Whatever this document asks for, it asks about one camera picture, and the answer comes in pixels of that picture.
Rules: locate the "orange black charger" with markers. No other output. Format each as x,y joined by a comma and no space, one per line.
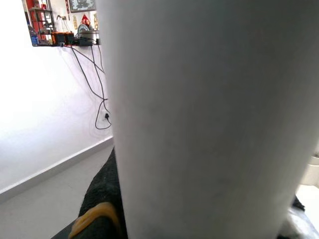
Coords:
69,38
58,38

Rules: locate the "silver round cooker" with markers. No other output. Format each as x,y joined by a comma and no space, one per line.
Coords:
87,31

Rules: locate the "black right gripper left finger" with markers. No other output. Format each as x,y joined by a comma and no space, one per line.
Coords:
99,189

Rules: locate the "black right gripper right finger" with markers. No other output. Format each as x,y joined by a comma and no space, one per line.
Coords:
299,205

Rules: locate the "black power adapter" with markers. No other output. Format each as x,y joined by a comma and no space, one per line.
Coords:
107,116

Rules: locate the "yellow rubber band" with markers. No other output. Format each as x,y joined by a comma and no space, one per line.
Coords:
87,216

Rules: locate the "white plastic table leg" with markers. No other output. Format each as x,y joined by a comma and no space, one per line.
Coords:
199,112

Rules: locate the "blue plastic bottle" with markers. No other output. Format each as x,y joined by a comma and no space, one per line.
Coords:
34,37

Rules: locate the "black power strip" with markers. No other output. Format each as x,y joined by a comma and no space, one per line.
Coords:
84,42

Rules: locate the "framed wall picture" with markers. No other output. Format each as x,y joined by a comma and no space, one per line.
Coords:
82,5

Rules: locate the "red hanging decoration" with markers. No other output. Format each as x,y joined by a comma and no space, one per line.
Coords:
85,20

